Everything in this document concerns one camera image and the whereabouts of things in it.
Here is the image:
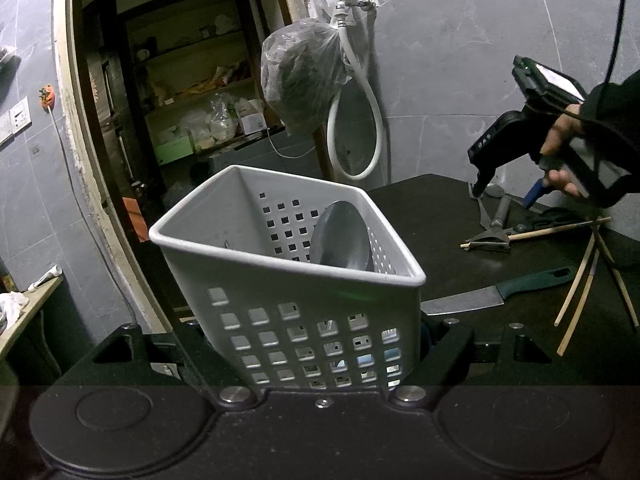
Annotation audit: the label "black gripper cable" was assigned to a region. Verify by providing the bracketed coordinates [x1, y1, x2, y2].
[604, 0, 635, 86]

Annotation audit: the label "green box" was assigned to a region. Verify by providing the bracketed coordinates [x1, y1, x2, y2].
[152, 132, 196, 166]

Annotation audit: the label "wooden chopstick purple band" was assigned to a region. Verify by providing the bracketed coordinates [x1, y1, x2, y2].
[556, 249, 601, 357]
[460, 217, 612, 249]

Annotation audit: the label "metal fork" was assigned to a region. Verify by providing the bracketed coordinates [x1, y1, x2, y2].
[468, 182, 493, 231]

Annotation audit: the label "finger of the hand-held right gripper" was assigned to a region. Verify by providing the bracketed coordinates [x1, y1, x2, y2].
[472, 167, 501, 198]
[524, 177, 551, 209]

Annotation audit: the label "wooden shelf unit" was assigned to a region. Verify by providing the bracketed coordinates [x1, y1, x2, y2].
[120, 0, 281, 171]

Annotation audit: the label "person's right forearm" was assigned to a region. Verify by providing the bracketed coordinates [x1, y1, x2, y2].
[575, 67, 640, 208]

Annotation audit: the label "beige door frame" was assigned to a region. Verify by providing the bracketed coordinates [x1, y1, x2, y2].
[52, 0, 171, 331]

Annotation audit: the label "white cloth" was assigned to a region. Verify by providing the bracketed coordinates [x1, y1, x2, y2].
[0, 291, 30, 333]

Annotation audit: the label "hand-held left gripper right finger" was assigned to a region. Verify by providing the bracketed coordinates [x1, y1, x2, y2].
[389, 312, 576, 406]

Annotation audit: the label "green-handled knife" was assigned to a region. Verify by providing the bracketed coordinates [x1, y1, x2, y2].
[420, 266, 576, 317]

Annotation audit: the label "white tube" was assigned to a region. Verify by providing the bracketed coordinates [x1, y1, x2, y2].
[27, 265, 63, 292]

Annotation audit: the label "small white box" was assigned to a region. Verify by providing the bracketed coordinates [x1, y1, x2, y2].
[240, 110, 268, 135]

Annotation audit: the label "metal wall faucet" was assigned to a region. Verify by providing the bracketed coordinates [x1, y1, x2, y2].
[327, 0, 378, 26]

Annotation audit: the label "person's right hand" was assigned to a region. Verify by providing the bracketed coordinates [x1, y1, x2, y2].
[539, 103, 591, 198]

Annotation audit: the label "white cable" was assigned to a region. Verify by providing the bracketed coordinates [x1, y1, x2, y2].
[267, 127, 313, 158]

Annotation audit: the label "black handled scissors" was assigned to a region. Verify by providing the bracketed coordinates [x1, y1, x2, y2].
[520, 207, 583, 231]

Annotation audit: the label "grey perforated plastic basket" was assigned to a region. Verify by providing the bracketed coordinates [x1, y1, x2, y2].
[148, 164, 427, 396]

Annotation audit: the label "large metal spoon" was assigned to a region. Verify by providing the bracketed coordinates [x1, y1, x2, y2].
[310, 201, 372, 272]

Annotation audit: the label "clear bags on shelf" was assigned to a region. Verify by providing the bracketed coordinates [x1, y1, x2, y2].
[207, 100, 238, 143]

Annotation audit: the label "steel-handled peeler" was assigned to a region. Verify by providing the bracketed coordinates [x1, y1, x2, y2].
[465, 195, 513, 254]

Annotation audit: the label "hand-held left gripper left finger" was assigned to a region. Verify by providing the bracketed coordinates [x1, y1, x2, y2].
[62, 322, 261, 406]

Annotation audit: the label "thin wall cable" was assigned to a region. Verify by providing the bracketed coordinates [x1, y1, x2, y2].
[47, 107, 166, 331]

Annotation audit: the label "white hose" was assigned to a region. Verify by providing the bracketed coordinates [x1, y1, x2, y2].
[327, 15, 385, 181]

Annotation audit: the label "dark grey cabinet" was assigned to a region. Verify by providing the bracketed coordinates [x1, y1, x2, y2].
[207, 132, 321, 181]

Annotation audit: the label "clear plastic bag dark contents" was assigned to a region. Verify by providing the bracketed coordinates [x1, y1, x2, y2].
[260, 19, 351, 136]

